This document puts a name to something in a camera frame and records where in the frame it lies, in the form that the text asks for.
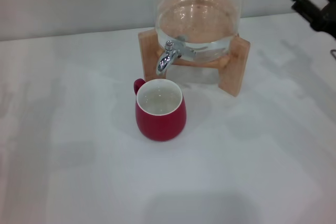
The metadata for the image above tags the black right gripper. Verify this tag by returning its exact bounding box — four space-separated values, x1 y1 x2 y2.
286 0 336 40

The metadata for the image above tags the chrome faucet tap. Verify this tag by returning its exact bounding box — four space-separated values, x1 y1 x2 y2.
156 39 197 76

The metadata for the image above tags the red ceramic cup white inside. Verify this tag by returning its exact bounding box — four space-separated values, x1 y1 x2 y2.
133 78 187 142

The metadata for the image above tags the clear glass water dispenser jar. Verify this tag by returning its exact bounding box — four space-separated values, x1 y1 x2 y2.
154 0 241 63

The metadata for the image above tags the wooden dispenser stand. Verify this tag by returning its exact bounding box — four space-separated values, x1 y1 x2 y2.
138 0 250 97

